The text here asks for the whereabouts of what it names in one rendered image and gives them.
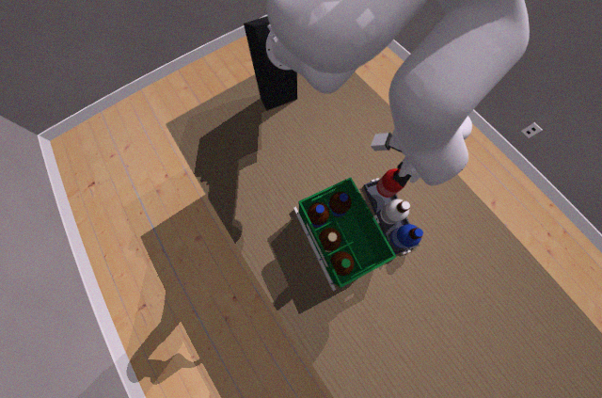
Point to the green crate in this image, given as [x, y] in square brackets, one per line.
[363, 250]

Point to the red bottle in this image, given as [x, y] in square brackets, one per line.
[386, 186]

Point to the brown bottle with beige cap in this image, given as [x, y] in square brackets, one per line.
[330, 238]

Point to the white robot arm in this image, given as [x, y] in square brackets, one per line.
[430, 96]

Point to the brown bottle with green cap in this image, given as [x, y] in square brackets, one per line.
[342, 262]

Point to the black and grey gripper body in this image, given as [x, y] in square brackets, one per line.
[407, 168]

